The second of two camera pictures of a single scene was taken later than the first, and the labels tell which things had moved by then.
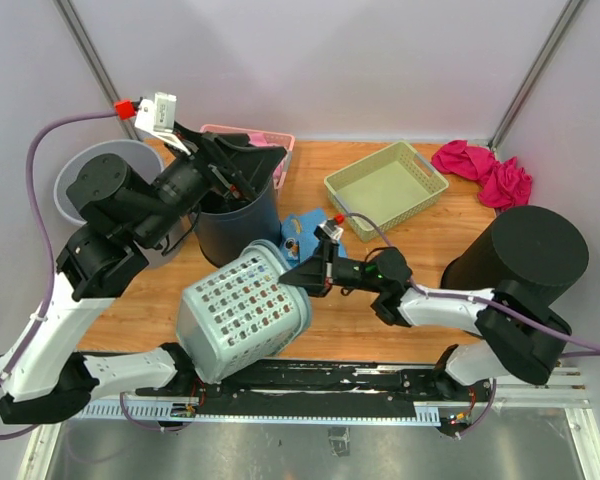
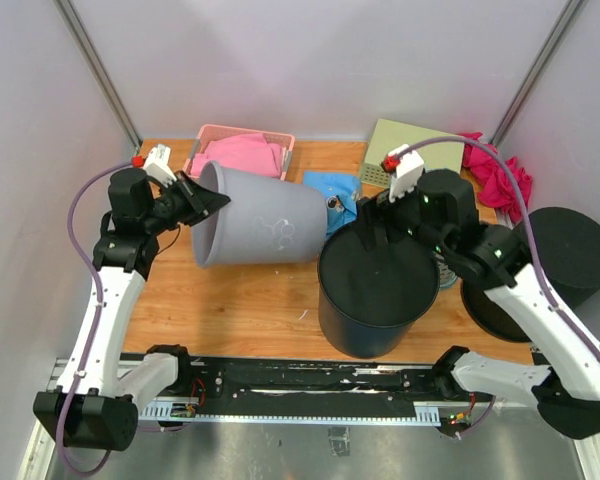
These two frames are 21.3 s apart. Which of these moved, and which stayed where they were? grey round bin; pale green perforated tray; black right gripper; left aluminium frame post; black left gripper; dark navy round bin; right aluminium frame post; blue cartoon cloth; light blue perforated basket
Moved: black left gripper; light blue perforated basket; grey round bin; dark navy round bin; pale green perforated tray; black right gripper; blue cartoon cloth
Stayed: left aluminium frame post; right aluminium frame post
